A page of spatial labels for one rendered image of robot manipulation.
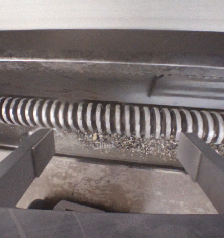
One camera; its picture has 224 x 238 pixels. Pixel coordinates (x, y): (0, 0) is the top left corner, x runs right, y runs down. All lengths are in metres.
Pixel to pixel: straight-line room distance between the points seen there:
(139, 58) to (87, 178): 0.87
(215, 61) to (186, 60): 0.03
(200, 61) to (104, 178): 0.85
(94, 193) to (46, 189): 0.29
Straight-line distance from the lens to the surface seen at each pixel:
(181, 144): 0.17
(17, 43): 0.19
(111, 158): 0.54
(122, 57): 0.19
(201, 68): 0.20
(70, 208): 0.94
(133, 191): 0.98
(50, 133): 0.16
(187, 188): 1.01
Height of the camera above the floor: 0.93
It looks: 80 degrees down
